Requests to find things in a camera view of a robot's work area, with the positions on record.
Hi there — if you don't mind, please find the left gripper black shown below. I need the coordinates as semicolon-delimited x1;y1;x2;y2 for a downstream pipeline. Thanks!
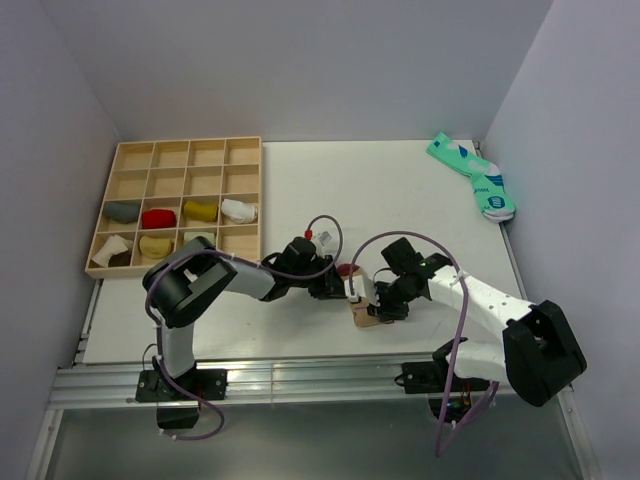
289;255;347;299

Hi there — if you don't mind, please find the tan maroon striped sock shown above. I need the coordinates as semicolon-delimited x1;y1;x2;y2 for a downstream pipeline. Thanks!
337;263;380;328

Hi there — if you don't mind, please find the pale green ankle sock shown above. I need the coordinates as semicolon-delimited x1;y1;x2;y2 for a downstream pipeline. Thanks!
183;231;216;246

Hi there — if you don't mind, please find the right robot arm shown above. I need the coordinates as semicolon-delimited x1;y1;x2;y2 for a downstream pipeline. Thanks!
351;238;587;407

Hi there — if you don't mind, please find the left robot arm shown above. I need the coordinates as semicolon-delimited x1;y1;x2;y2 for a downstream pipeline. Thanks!
142;236;345;399

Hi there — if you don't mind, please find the mustard yellow rolled sock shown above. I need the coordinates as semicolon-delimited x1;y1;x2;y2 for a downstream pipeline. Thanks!
183;200;218;223

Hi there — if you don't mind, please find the teal patterned sock pair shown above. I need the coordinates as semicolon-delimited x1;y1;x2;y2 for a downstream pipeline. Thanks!
427;133;516;223

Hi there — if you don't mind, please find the red rolled sock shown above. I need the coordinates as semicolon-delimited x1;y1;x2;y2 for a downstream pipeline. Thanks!
141;209;177;230

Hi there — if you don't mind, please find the wooden compartment tray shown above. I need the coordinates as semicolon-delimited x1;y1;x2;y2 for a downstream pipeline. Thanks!
85;137;263;279

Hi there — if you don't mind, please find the grey rolled sock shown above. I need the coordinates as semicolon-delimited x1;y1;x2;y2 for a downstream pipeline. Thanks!
103;201;140;224

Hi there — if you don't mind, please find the white and brown rolled sock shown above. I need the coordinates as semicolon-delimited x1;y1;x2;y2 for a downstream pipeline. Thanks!
91;235;133;268

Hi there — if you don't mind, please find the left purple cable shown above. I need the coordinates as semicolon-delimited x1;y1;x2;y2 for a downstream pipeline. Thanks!
143;214;345;442

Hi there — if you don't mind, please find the purple cable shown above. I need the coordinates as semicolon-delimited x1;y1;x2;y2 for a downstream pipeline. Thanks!
348;230;501;459
143;214;345;442

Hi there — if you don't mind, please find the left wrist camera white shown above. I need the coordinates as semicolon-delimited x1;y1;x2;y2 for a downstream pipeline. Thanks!
304;229;332;257

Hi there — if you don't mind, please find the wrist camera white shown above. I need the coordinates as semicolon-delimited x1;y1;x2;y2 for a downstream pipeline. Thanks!
304;229;332;257
344;270;378;305

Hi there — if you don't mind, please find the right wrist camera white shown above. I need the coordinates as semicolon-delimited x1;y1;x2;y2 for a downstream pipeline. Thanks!
344;270;378;305

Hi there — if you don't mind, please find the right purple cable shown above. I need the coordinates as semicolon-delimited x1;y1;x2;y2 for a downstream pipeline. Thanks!
348;230;501;459

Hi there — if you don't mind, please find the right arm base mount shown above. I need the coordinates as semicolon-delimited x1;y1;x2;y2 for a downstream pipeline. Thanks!
394;340;490;425

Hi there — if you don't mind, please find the aluminium frame rail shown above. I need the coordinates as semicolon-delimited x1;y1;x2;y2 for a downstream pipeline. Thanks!
29;279;606;480

